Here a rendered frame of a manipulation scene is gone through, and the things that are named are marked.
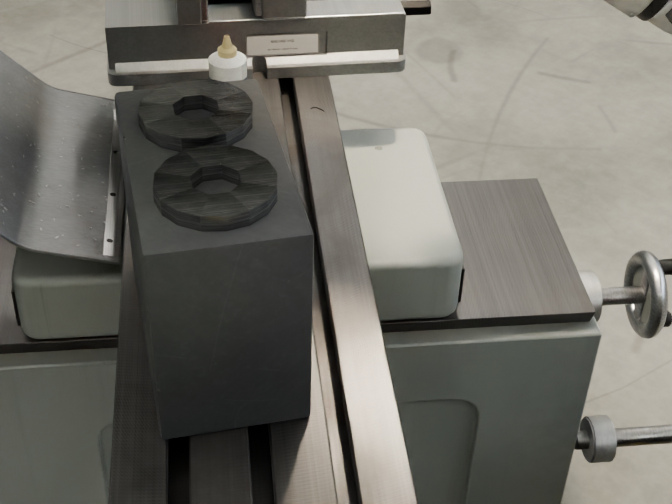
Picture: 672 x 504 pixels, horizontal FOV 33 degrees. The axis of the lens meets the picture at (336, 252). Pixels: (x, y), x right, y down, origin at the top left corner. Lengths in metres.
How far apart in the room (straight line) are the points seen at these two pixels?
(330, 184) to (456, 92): 2.02
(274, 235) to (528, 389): 0.67
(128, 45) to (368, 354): 0.52
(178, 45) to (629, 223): 1.64
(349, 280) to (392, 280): 0.21
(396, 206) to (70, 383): 0.42
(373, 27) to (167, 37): 0.24
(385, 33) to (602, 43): 2.20
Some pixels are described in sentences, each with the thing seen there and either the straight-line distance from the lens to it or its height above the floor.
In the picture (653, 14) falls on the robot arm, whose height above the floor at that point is 1.13.
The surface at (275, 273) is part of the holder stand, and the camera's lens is 0.79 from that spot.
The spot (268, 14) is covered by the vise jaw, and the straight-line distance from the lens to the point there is 1.30.
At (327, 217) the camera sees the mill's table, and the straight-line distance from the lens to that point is 1.10.
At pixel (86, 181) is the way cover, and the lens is 1.28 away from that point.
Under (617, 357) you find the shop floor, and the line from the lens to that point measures 2.38.
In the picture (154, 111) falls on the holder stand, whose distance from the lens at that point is 0.89.
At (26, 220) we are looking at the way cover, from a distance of 1.21.
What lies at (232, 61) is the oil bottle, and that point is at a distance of 1.19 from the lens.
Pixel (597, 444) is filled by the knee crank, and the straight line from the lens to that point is 1.47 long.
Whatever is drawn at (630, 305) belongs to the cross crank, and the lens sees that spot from 1.58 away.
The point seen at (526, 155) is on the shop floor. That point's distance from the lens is 2.92.
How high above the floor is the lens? 1.59
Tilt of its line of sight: 39 degrees down
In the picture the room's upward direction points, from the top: 2 degrees clockwise
